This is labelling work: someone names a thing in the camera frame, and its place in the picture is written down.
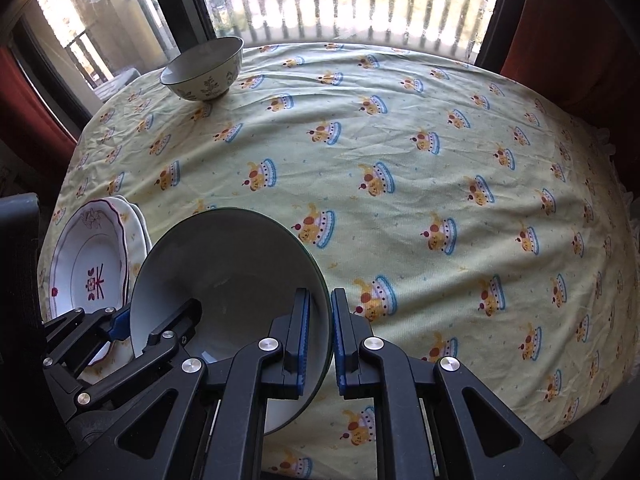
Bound red curtain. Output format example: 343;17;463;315
500;0;640;126
0;47;81;176

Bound red patterned white plate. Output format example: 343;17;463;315
49;199;131;366

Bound balcony railing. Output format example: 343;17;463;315
37;0;506;91

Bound green rimmed floral bowl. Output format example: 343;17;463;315
160;36;245;102
129;207;334;436

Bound yellow cake print tablecloth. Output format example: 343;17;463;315
37;40;633;480

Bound yellow floral scalloped plate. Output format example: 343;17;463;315
127;202;154;261

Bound white outdoor unit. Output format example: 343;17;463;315
95;67;142;103

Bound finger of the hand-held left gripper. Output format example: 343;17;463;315
42;306;132;386
71;298;207;411

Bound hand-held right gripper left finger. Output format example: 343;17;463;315
70;287;312;480

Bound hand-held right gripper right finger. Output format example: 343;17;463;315
331;287;576;480

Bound yellow floral beaded plate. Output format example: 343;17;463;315
37;196;147;378

